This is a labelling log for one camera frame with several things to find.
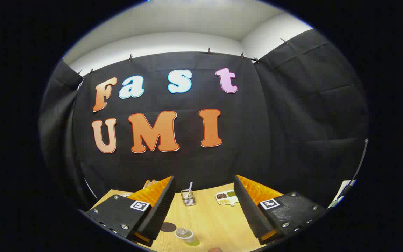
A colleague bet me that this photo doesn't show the white divided plate with beans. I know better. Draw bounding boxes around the white divided plate with beans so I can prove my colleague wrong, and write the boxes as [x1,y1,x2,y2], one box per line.
[215,190,239,206]

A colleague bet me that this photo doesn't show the wooden table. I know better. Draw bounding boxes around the wooden table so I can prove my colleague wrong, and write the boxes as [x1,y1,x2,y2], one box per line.
[90,183,268,252]

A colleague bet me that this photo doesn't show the clear plastic juice bottle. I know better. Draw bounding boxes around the clear plastic juice bottle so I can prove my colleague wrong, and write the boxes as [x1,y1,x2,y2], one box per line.
[174,227,200,246]

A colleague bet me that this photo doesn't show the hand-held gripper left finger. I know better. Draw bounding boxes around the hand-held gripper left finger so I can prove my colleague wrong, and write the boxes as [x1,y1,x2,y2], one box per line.
[84,176,177,247]

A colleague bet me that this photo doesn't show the white sheet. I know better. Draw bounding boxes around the white sheet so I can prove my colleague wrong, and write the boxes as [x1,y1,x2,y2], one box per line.
[328,180,357,209]

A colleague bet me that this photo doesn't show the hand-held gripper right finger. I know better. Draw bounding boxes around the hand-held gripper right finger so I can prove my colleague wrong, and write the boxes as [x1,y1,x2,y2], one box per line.
[234,175,328,245]

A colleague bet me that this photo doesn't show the small wire basket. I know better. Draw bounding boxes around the small wire basket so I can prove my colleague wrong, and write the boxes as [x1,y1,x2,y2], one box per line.
[181,189,196,206]

